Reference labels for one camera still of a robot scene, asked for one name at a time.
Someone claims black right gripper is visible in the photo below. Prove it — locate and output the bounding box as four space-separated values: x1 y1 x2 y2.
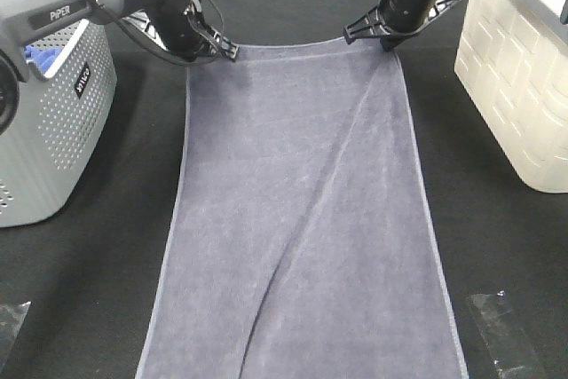
343 0 462 51

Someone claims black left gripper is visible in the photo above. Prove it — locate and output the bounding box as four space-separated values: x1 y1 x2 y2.
122 0 239 62

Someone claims grey towel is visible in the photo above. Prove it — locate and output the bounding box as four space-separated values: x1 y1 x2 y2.
136 39 468 378

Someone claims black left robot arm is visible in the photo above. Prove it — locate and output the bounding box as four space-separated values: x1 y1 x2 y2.
1 0 239 130

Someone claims blue towel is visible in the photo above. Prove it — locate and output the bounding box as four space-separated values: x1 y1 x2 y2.
24 45 62 74

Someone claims cream plastic storage bin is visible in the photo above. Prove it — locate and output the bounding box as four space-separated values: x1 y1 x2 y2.
454 0 567 193

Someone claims grey perforated laundry basket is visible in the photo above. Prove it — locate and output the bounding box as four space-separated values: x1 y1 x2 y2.
1 20 116 228

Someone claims black table cloth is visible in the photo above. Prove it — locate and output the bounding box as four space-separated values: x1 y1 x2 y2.
1 0 567 378

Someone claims clear tape strip left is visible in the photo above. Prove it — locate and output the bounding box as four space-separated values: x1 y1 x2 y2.
0 301 31 366

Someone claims clear tape strip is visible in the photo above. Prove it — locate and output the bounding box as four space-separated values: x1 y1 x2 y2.
467 290 547 379
0 301 31 366

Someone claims clear tape strip right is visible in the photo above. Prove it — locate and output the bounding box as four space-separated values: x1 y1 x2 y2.
467 290 547 379

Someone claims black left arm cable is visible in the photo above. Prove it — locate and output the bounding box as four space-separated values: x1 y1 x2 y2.
33 0 227 67

